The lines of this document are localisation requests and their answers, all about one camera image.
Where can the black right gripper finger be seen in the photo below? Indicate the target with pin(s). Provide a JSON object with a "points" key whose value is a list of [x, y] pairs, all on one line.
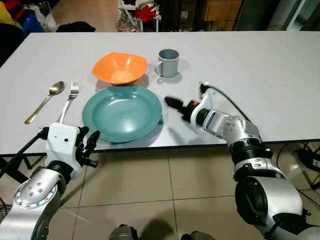
{"points": [[177, 108], [172, 101]]}

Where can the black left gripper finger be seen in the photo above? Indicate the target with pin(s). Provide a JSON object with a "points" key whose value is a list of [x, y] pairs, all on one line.
{"points": [[82, 136], [93, 141]]}

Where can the gold metal spoon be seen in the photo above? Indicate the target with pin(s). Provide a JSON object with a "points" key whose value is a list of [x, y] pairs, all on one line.
{"points": [[50, 96]]}

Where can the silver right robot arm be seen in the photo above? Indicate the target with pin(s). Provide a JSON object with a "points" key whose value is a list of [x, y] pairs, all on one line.
{"points": [[260, 180]]}

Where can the silver metal fork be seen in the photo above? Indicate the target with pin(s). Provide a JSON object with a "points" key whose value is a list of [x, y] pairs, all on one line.
{"points": [[68, 102]]}

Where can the grey ceramic mug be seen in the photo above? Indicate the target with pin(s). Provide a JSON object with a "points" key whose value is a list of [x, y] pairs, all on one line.
{"points": [[169, 64]]}

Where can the teal green plate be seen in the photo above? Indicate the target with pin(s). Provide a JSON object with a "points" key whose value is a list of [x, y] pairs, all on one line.
{"points": [[121, 114]]}

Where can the orange plastic bowl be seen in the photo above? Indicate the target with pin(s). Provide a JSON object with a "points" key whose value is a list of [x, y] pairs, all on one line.
{"points": [[119, 65]]}

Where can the black table leg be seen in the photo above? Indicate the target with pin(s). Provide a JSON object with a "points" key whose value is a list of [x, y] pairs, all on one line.
{"points": [[14, 171]]}

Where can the grey left robot foot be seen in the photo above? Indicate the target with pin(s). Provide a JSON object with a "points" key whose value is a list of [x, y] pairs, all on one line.
{"points": [[123, 233]]}

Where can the grey robot foot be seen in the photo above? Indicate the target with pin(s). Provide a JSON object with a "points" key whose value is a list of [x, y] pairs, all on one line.
{"points": [[197, 236], [123, 233]]}

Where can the red cloth bundle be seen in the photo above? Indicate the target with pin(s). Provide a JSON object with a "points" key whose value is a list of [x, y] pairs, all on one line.
{"points": [[146, 13]]}

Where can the shiny silver foil bag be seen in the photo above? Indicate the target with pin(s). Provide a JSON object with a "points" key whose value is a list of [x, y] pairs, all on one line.
{"points": [[126, 21]]}

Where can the brown cardboard box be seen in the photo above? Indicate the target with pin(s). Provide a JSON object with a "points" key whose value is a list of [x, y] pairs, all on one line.
{"points": [[222, 9]]}

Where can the black bag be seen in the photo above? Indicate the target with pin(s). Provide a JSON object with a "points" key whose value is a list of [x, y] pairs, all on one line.
{"points": [[75, 27]]}

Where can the white plastic bag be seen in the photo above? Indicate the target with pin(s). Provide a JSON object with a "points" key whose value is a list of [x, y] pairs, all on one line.
{"points": [[46, 19]]}

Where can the blue plastic container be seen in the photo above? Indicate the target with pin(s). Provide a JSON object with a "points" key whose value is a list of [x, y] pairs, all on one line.
{"points": [[31, 22]]}

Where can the grey right robot foot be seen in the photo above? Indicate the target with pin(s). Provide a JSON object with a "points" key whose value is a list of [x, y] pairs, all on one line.
{"points": [[197, 236]]}

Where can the yellow cloth item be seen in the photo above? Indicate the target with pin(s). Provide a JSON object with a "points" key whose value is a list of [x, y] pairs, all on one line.
{"points": [[7, 16]]}

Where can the red bag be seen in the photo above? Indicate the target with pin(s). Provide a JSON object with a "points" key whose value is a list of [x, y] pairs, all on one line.
{"points": [[12, 5]]}

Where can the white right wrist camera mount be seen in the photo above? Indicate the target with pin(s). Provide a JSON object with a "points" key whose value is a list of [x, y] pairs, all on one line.
{"points": [[195, 111]]}

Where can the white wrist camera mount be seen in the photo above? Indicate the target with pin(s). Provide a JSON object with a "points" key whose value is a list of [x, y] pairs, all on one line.
{"points": [[195, 111], [62, 142]]}

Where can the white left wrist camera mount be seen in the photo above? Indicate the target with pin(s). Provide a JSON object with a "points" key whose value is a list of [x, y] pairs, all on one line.
{"points": [[62, 142]]}

